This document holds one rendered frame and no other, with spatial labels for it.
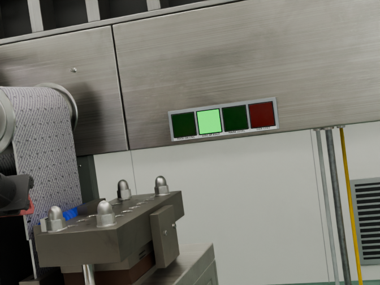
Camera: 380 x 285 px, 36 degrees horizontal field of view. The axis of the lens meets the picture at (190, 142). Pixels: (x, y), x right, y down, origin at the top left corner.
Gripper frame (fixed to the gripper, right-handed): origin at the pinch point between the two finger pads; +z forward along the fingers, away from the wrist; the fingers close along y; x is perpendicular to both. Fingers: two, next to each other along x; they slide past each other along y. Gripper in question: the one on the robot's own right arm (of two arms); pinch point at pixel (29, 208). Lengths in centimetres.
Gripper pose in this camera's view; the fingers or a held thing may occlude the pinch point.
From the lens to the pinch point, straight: 116.9
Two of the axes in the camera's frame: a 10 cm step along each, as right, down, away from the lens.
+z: 2.9, 4.1, 8.6
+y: 9.6, -1.1, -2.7
